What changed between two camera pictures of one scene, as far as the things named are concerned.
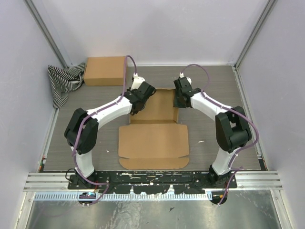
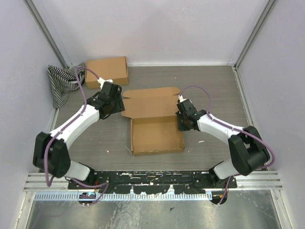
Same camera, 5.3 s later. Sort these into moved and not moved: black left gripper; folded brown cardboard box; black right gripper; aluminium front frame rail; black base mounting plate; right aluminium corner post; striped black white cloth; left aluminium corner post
Moved: black right gripper; black left gripper
Not moved: striped black white cloth; left aluminium corner post; right aluminium corner post; folded brown cardboard box; black base mounting plate; aluminium front frame rail
